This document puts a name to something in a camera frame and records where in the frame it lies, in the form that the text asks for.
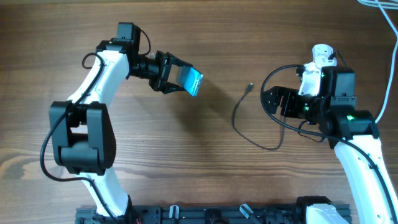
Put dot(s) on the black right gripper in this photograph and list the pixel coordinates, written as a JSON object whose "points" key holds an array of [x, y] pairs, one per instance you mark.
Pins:
{"points": [[290, 94]]}

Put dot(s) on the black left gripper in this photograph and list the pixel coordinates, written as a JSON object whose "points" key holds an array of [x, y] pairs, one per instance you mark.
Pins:
{"points": [[165, 68]]}

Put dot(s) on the Galaxy smartphone with cyan screen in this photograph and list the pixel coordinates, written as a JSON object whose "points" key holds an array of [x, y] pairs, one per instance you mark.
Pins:
{"points": [[190, 79]]}

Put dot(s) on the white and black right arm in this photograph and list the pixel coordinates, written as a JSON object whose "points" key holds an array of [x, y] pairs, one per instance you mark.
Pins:
{"points": [[351, 133]]}

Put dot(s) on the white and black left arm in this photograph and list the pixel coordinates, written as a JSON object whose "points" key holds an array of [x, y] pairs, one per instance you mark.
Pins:
{"points": [[81, 133]]}

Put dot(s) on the white charger plug adapter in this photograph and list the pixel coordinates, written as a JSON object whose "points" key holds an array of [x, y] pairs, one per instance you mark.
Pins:
{"points": [[322, 60]]}

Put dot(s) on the white power strip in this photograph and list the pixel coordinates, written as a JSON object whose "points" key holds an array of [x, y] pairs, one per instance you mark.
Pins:
{"points": [[309, 74]]}

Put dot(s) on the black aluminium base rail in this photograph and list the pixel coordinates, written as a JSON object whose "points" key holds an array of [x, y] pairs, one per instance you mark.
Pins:
{"points": [[284, 213]]}

